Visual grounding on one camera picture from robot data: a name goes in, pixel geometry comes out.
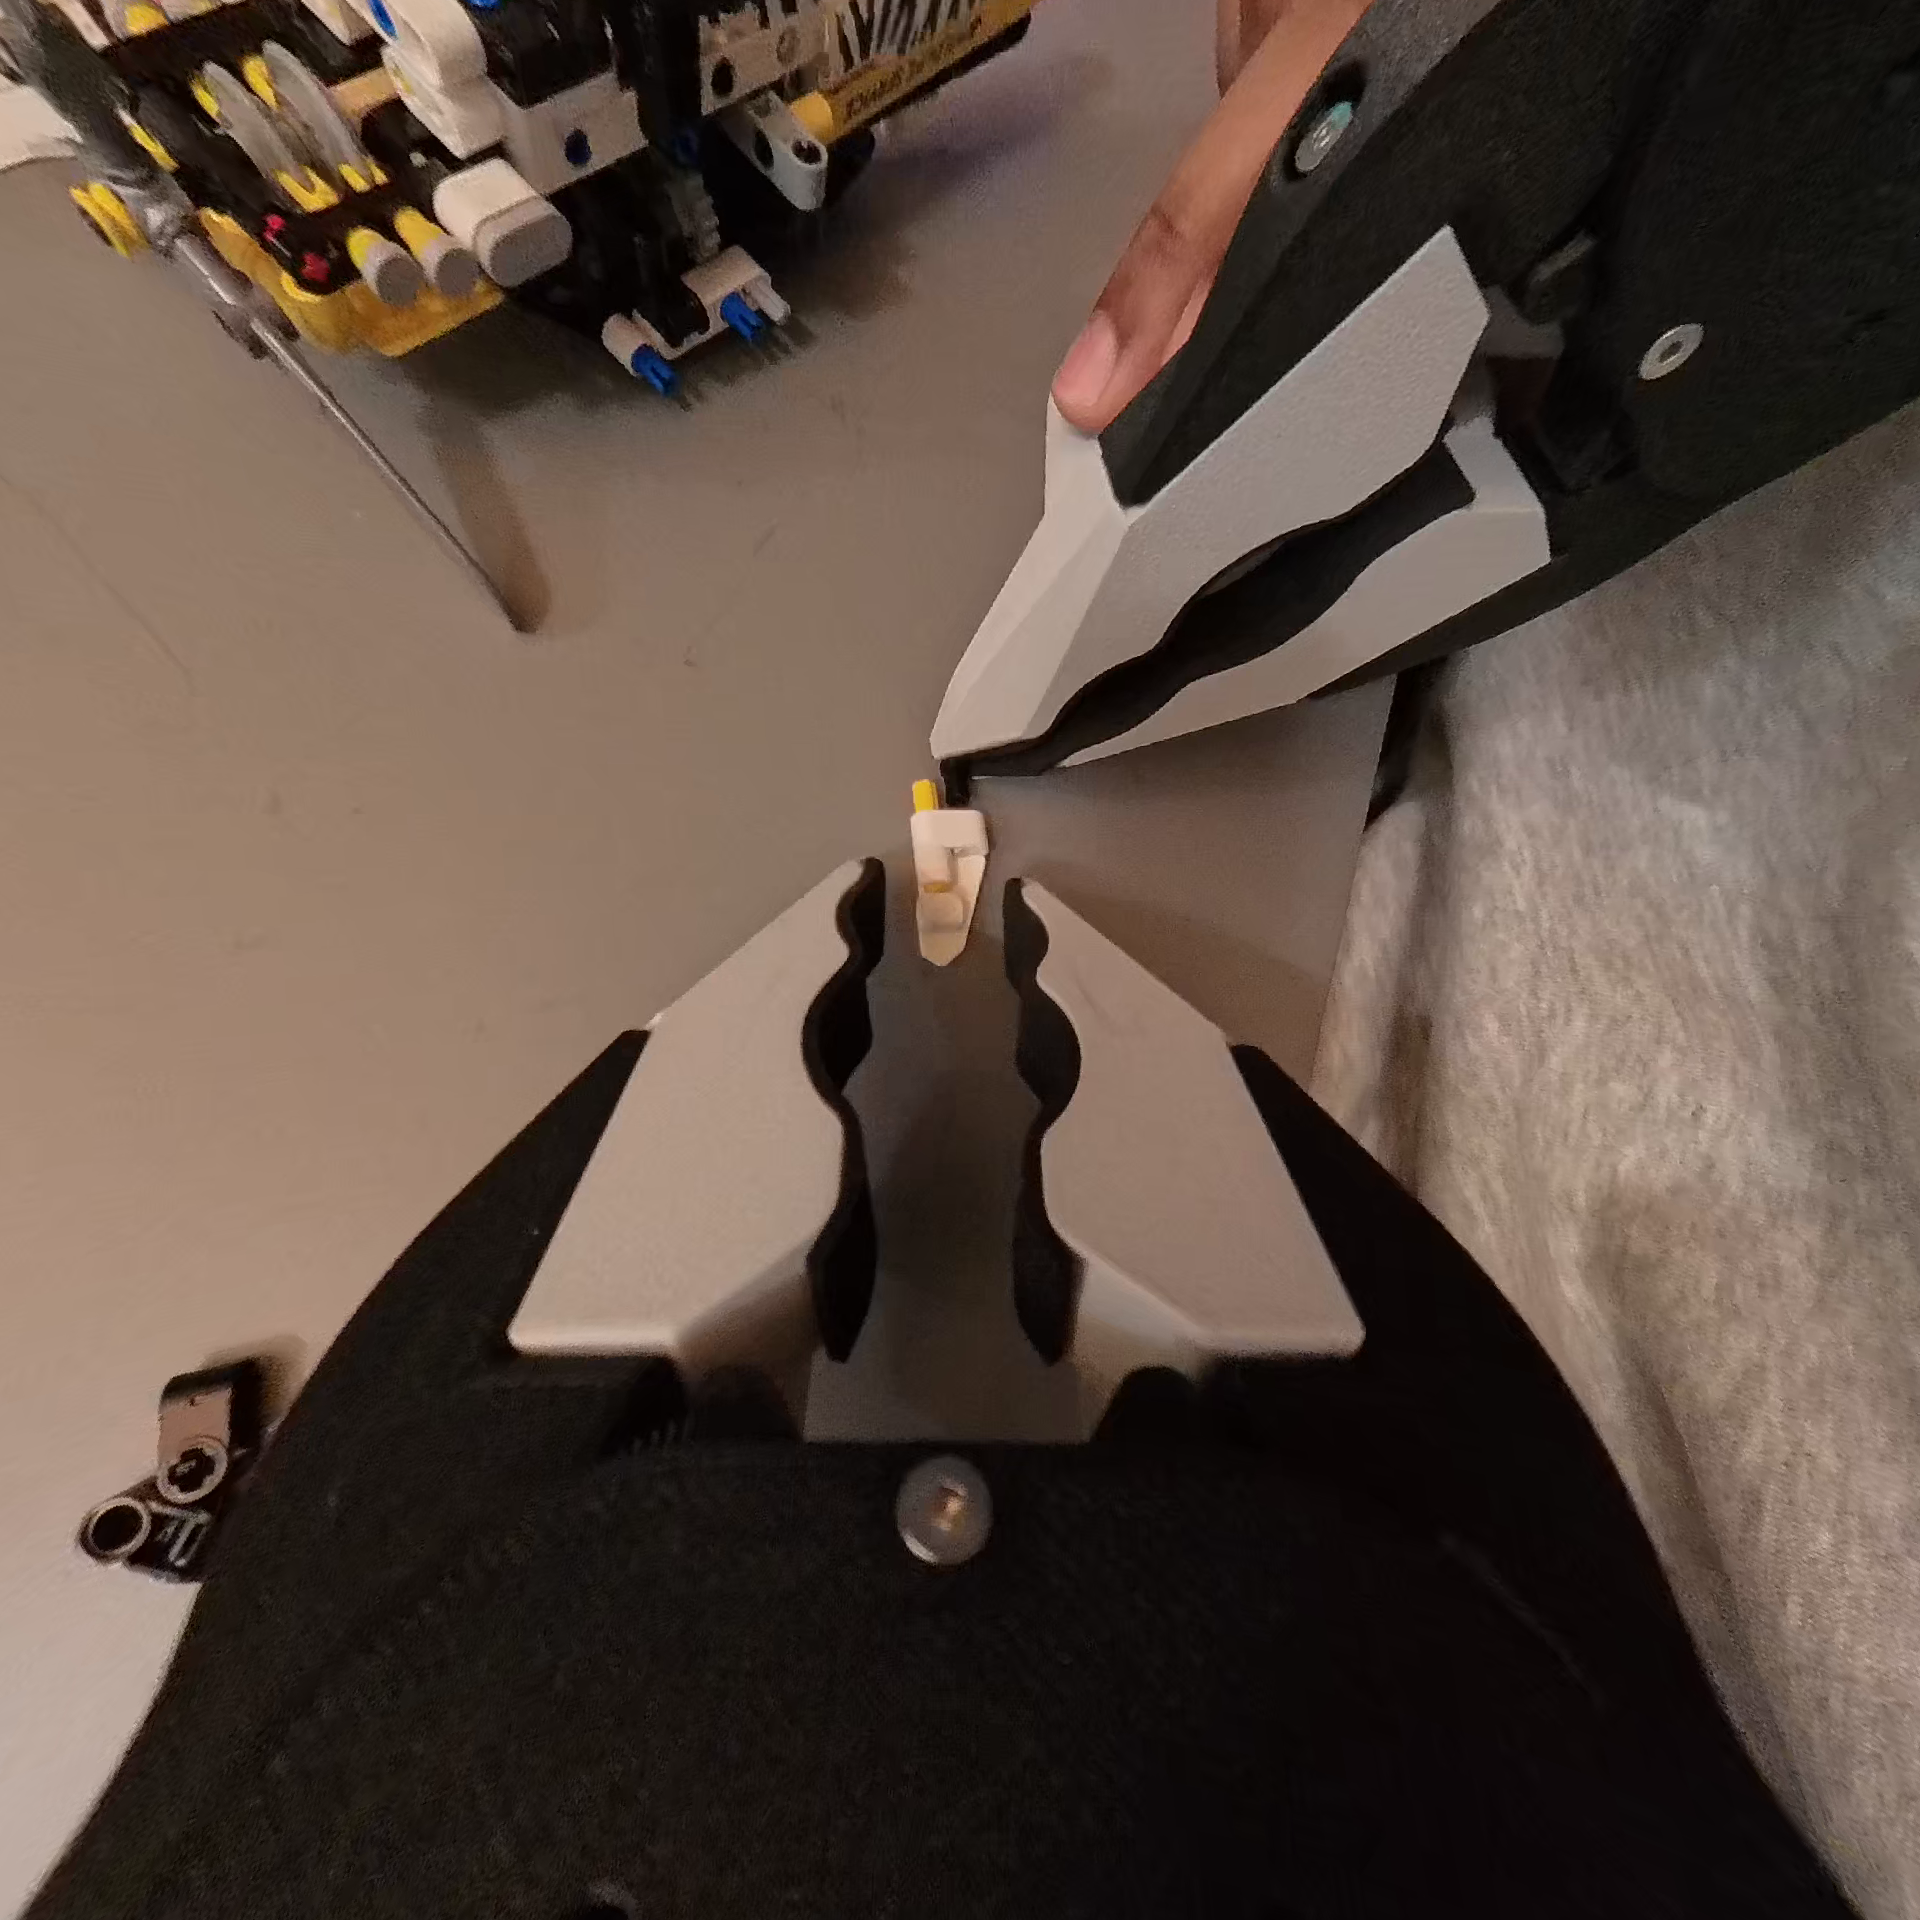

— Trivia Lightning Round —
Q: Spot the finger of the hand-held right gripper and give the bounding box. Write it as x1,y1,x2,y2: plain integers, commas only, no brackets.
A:
968,415,1555,782
928,223,1495,761

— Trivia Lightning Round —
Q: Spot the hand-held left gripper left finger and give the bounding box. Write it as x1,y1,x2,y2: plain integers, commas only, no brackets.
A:
507,856,887,1366

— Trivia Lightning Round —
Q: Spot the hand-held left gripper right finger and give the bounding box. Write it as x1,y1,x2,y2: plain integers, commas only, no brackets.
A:
1001,877,1367,1402

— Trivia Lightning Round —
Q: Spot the lego plane model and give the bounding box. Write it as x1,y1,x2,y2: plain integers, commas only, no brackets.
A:
0,0,1038,632

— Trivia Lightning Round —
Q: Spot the person's right hand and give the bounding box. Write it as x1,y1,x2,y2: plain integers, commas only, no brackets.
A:
1050,0,1377,433

